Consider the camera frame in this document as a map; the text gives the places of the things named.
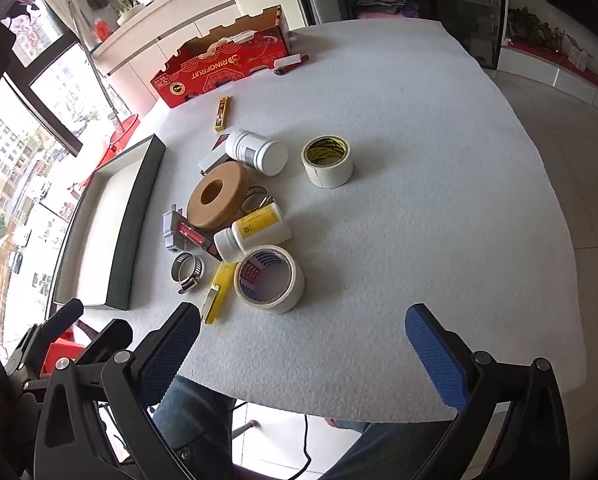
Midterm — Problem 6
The red window sticker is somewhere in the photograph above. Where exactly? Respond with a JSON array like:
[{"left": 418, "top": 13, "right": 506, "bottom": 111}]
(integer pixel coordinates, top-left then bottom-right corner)
[{"left": 14, "top": 0, "right": 50, "bottom": 46}]

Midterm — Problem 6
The person's right leg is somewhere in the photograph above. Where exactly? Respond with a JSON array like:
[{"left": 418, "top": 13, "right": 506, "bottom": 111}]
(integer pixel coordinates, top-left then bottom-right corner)
[{"left": 324, "top": 417, "right": 460, "bottom": 480}]

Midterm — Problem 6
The black floor cable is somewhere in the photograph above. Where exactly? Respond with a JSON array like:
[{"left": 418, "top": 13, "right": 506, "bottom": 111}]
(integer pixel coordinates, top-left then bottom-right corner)
[{"left": 284, "top": 412, "right": 312, "bottom": 480}]

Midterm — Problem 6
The red cardboard box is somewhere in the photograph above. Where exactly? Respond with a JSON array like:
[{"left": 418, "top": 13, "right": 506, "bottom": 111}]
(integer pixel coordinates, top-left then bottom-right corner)
[{"left": 150, "top": 4, "right": 292, "bottom": 109}]

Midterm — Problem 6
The small white bottle yellow label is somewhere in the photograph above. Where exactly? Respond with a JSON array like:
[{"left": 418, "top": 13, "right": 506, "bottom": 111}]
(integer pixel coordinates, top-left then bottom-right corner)
[{"left": 213, "top": 203, "right": 294, "bottom": 264}]

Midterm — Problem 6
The grey metal bracket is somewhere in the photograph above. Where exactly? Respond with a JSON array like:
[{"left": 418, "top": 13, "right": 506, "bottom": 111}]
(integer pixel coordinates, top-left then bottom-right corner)
[{"left": 162, "top": 205, "right": 187, "bottom": 252}]

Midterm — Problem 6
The large white plastic jar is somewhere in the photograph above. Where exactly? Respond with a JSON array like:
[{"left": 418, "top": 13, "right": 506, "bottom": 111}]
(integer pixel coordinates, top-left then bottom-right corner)
[{"left": 225, "top": 130, "right": 290, "bottom": 177}]

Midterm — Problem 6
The dark green shallow tray box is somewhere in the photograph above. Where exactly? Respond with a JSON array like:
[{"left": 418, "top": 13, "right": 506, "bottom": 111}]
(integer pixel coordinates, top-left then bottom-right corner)
[{"left": 53, "top": 134, "right": 166, "bottom": 310}]

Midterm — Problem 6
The yellow utility knife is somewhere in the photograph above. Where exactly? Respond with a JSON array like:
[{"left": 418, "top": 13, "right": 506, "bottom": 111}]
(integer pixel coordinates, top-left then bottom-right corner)
[{"left": 200, "top": 260, "right": 240, "bottom": 325}]

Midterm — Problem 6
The dark glass cabinet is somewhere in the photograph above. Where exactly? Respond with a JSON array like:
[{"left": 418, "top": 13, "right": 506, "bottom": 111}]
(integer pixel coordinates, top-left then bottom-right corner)
[{"left": 339, "top": 0, "right": 507, "bottom": 68}]

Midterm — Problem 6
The red and black small box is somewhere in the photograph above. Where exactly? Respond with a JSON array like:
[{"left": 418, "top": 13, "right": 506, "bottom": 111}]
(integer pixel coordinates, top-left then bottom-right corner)
[{"left": 176, "top": 220, "right": 215, "bottom": 252}]

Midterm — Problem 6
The red pen with white cap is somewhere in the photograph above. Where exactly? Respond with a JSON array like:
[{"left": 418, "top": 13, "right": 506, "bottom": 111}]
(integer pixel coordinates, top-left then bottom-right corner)
[{"left": 275, "top": 53, "right": 310, "bottom": 77}]

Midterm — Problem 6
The white tape roll yellow core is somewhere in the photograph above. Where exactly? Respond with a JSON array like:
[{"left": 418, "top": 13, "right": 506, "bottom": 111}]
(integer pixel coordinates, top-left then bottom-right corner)
[{"left": 301, "top": 135, "right": 355, "bottom": 189}]

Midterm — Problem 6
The person's left leg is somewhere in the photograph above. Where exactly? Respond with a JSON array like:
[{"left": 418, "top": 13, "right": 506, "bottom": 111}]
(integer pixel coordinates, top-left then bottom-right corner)
[{"left": 151, "top": 375, "right": 240, "bottom": 480}]

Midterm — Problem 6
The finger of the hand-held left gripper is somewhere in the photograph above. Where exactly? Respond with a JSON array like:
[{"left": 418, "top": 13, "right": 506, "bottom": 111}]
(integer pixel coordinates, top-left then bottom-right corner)
[
  {"left": 76, "top": 319, "right": 134, "bottom": 368},
  {"left": 29, "top": 298, "right": 85, "bottom": 343}
]

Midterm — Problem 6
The tan wide tape ring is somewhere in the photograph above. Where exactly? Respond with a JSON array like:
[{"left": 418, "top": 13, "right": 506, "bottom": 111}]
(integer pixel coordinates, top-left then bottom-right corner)
[{"left": 187, "top": 161, "right": 252, "bottom": 235}]

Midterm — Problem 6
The white low cabinet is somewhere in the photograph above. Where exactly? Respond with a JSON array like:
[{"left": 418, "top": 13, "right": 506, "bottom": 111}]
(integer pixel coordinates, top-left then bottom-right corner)
[{"left": 91, "top": 0, "right": 310, "bottom": 126}]

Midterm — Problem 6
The person's leg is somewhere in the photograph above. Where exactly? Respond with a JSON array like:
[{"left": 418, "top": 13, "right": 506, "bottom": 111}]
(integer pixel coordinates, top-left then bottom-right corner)
[
  {"left": 324, "top": 417, "right": 460, "bottom": 480},
  {"left": 151, "top": 375, "right": 240, "bottom": 480}
]

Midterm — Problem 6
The green houseplant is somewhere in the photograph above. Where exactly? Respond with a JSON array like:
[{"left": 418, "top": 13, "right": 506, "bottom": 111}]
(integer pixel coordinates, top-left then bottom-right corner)
[{"left": 509, "top": 7, "right": 565, "bottom": 53}]

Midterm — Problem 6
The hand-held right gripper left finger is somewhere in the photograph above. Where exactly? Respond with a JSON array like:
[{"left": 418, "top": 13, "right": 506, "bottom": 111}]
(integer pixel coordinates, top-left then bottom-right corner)
[{"left": 33, "top": 302, "right": 202, "bottom": 480}]

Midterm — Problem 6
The metal hose clamp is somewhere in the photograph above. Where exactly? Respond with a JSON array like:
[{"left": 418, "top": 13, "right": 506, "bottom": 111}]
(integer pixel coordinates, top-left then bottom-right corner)
[
  {"left": 241, "top": 186, "right": 275, "bottom": 211},
  {"left": 169, "top": 252, "right": 205, "bottom": 295}
]

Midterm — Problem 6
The large red bucket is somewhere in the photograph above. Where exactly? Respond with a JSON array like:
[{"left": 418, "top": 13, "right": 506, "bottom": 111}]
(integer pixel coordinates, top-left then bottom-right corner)
[{"left": 79, "top": 135, "right": 116, "bottom": 186}]

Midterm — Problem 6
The small potted plant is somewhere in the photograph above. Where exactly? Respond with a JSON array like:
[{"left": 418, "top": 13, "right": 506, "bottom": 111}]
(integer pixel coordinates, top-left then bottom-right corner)
[{"left": 113, "top": 0, "right": 146, "bottom": 27}]

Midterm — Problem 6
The white tape roll red core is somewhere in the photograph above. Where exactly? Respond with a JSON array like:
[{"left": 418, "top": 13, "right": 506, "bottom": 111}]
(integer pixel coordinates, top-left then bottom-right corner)
[{"left": 233, "top": 245, "right": 306, "bottom": 315}]

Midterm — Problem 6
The red plastic bucket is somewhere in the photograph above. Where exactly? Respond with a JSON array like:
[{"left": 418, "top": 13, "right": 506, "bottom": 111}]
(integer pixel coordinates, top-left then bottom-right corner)
[{"left": 110, "top": 112, "right": 140, "bottom": 153}]

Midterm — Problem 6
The red plastic stool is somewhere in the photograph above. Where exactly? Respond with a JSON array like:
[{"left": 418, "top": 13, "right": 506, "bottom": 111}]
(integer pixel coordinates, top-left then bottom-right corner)
[{"left": 41, "top": 330, "right": 87, "bottom": 376}]

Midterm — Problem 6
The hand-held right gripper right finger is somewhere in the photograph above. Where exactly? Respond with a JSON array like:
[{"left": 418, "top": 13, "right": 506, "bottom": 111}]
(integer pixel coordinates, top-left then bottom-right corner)
[{"left": 405, "top": 304, "right": 571, "bottom": 480}]

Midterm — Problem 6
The small yellow blade case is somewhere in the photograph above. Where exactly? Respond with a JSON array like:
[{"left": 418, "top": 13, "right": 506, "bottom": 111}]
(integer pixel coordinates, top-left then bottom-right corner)
[{"left": 214, "top": 96, "right": 232, "bottom": 133}]

